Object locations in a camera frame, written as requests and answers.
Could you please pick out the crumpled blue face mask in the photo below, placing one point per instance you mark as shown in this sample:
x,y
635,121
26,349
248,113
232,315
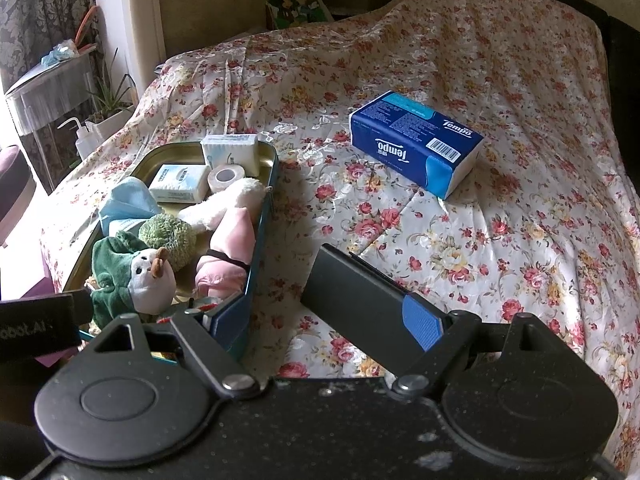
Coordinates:
x,y
57,55

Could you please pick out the white embossed tissue packet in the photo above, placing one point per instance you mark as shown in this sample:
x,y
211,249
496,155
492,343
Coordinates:
x,y
231,152

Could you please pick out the grey patterned curtain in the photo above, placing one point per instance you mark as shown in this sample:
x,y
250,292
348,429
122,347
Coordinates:
x,y
40,10

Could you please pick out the clear glass side table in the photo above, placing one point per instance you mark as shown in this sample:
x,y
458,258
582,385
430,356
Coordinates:
x,y
45,95

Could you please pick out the blue tissue pack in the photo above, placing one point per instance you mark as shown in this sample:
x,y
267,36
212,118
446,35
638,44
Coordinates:
x,y
415,145

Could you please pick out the dark sofa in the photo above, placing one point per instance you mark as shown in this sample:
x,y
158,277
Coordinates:
x,y
622,85

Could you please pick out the green tin box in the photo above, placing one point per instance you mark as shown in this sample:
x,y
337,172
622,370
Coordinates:
x,y
265,240

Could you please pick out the beige bandage roll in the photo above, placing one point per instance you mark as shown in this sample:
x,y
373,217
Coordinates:
x,y
225,177

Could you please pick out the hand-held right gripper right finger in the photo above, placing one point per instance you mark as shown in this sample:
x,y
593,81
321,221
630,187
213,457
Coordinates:
x,y
422,322

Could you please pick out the green snowman plush toy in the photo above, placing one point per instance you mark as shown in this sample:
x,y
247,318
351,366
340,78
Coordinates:
x,y
145,275

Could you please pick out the floral bed sheet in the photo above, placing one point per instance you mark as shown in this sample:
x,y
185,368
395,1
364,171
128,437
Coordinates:
x,y
500,85

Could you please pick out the white fluffy plush toy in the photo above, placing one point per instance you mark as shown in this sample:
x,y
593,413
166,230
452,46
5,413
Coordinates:
x,y
220,205

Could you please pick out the green potted plant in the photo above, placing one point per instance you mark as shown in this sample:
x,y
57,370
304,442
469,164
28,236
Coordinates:
x,y
107,95

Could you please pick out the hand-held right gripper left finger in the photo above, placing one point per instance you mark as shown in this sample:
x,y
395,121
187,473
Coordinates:
x,y
200,341

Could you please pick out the pink cloth roll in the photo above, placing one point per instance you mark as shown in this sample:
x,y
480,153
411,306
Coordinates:
x,y
225,255

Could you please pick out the blue face mask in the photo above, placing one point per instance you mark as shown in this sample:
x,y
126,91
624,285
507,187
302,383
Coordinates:
x,y
57,55
127,205

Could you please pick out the small white tissue packet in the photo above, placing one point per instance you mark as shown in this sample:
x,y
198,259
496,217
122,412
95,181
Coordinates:
x,y
180,182

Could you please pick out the pink box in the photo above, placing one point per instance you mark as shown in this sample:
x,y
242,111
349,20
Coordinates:
x,y
42,290

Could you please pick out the white squeeze bottle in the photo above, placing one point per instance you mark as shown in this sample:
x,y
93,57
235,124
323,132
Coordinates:
x,y
85,142

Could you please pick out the white planter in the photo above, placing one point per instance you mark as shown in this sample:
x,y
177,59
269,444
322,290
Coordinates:
x,y
110,125

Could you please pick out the green knitted ball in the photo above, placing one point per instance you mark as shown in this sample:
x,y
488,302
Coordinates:
x,y
167,235

